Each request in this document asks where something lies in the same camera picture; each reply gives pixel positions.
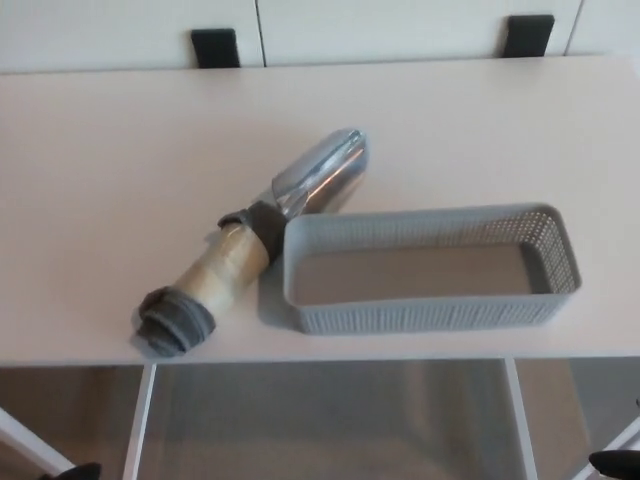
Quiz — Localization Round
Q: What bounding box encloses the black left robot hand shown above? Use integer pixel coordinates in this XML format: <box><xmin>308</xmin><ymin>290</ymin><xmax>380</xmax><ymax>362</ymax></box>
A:
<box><xmin>47</xmin><ymin>462</ymin><xmax>103</xmax><ymax>480</ymax></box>

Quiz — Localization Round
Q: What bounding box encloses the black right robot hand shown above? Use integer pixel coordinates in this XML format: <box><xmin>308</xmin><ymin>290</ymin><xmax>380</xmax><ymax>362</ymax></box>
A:
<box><xmin>588</xmin><ymin>448</ymin><xmax>640</xmax><ymax>480</ymax></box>

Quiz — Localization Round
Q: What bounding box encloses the metal shovel with handle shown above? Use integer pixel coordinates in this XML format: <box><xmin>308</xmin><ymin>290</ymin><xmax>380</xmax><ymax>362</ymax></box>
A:
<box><xmin>130</xmin><ymin>128</ymin><xmax>374</xmax><ymax>359</ymax></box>

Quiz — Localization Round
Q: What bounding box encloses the white desk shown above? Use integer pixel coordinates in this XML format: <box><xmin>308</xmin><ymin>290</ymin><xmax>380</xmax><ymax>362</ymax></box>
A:
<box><xmin>0</xmin><ymin>53</ymin><xmax>640</xmax><ymax>480</ymax></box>

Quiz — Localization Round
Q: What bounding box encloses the grey perforated plastic basket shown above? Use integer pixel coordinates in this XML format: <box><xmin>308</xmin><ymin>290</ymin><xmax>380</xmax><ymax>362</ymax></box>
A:
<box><xmin>280</xmin><ymin>202</ymin><xmax>584</xmax><ymax>335</ymax></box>

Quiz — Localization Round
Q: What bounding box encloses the white cabinet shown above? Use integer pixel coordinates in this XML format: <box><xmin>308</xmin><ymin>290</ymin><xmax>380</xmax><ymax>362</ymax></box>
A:
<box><xmin>0</xmin><ymin>0</ymin><xmax>640</xmax><ymax>76</ymax></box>

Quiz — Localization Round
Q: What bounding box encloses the white frame bar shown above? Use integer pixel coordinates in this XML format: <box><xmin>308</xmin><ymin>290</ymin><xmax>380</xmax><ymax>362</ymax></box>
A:
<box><xmin>594</xmin><ymin>427</ymin><xmax>640</xmax><ymax>466</ymax></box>
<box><xmin>0</xmin><ymin>405</ymin><xmax>74</xmax><ymax>477</ymax></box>

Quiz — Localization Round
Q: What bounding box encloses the black cabinet handle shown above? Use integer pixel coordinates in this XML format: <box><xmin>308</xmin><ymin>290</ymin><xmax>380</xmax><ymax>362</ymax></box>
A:
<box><xmin>191</xmin><ymin>28</ymin><xmax>241</xmax><ymax>69</ymax></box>
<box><xmin>504</xmin><ymin>14</ymin><xmax>555</xmax><ymax>59</ymax></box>

